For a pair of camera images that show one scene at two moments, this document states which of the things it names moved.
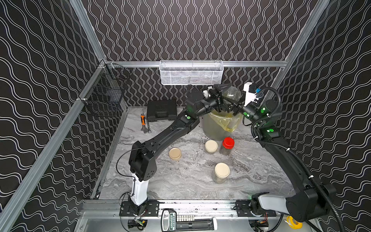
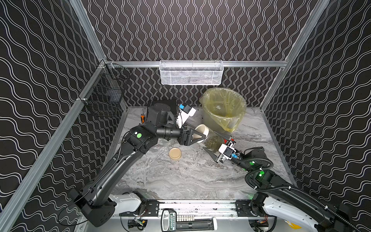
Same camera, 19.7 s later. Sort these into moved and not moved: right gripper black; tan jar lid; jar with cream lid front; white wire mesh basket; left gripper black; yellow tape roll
Moved: right gripper black; jar with cream lid front; left gripper black
Not moved: yellow tape roll; white wire mesh basket; tan jar lid
